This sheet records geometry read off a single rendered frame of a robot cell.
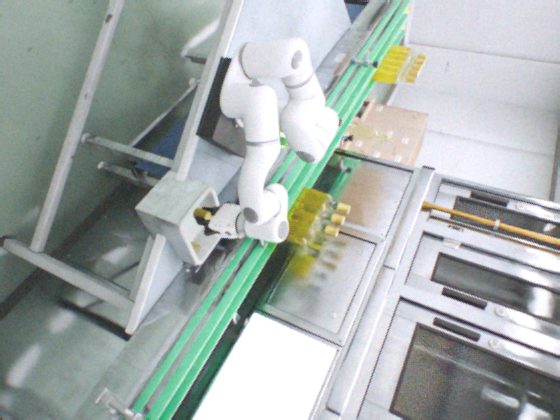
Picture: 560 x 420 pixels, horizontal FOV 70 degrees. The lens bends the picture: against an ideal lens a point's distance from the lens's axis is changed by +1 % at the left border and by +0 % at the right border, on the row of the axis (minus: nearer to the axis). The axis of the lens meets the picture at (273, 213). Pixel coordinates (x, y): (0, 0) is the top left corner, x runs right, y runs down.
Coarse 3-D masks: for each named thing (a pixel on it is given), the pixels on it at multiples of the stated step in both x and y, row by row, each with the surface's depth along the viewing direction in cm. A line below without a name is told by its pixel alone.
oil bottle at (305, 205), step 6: (300, 198) 154; (294, 204) 153; (300, 204) 152; (306, 204) 152; (312, 204) 152; (318, 204) 152; (300, 210) 152; (306, 210) 151; (312, 210) 150; (318, 210) 150; (324, 210) 150; (318, 216) 150; (324, 216) 150
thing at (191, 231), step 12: (204, 192) 119; (204, 204) 129; (216, 204) 127; (192, 216) 129; (180, 228) 113; (192, 228) 131; (204, 228) 137; (192, 240) 133; (204, 240) 134; (216, 240) 134; (192, 252) 122; (204, 252) 131
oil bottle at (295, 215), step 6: (294, 210) 151; (288, 216) 150; (294, 216) 149; (300, 216) 149; (306, 216) 149; (312, 216) 149; (300, 222) 148; (306, 222) 147; (312, 222) 147; (318, 222) 147; (312, 228) 147; (318, 228) 147
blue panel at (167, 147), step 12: (348, 12) 227; (360, 12) 225; (180, 120) 177; (168, 132) 172; (180, 132) 172; (156, 144) 168; (168, 144) 167; (168, 156) 162; (144, 168) 159; (156, 168) 158
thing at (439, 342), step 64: (384, 192) 177; (448, 192) 174; (512, 192) 168; (384, 256) 155; (448, 256) 153; (512, 256) 149; (384, 320) 138; (448, 320) 138; (512, 320) 135; (192, 384) 132; (384, 384) 127; (448, 384) 125; (512, 384) 123
